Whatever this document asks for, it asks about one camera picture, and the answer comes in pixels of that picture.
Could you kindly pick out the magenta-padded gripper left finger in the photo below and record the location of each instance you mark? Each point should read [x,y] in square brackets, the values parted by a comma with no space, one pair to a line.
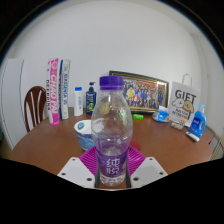
[75,170]

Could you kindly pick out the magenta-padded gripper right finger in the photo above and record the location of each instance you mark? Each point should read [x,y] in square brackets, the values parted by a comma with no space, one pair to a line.
[148,170]

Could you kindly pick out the clear purple-capped water bottle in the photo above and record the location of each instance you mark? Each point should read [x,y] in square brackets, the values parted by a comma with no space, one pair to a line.
[111,133]

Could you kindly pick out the white blue-printed mug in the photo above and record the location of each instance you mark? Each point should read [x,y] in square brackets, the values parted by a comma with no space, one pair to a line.
[83,135]

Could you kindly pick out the small patterned snack packet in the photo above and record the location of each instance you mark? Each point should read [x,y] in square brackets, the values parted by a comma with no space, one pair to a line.
[175,125]

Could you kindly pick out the small green packet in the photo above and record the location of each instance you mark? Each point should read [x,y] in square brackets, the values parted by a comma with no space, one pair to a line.
[138,117]

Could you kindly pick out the white remote control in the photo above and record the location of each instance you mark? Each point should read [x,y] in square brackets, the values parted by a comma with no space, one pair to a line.
[192,136]

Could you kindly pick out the blue tissue pack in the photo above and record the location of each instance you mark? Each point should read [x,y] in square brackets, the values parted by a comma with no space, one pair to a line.
[161,115]

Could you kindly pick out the small white orange box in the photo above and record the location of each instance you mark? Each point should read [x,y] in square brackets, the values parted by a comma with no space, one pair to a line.
[182,123]

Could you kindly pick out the white blue-capped lotion bottle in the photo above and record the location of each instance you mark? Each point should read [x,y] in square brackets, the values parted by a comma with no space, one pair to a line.
[78,103]

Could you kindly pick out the blue detergent bottle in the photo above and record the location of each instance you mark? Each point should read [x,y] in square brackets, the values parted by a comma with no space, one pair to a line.
[198,123]

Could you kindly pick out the dark blue pump bottle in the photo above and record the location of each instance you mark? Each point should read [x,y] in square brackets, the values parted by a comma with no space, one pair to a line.
[90,101]

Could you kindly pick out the white radiator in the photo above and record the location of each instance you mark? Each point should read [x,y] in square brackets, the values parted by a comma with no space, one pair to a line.
[219,148]

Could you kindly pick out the framed group photo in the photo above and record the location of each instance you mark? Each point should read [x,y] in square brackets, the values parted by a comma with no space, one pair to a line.
[146,95]

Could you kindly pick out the brown wooden chair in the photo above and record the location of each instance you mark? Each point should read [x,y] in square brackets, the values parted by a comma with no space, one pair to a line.
[33,106]

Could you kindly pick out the white paper gift bag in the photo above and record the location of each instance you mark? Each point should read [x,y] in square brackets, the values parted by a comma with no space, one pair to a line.
[185,103]

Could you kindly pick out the tall pink box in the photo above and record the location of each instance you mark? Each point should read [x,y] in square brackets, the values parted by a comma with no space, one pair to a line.
[53,93]

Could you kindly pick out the tall white green box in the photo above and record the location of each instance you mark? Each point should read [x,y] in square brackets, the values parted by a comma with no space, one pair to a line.
[65,90]

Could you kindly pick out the white door panel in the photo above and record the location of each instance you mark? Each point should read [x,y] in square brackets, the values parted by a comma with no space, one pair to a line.
[11,103]

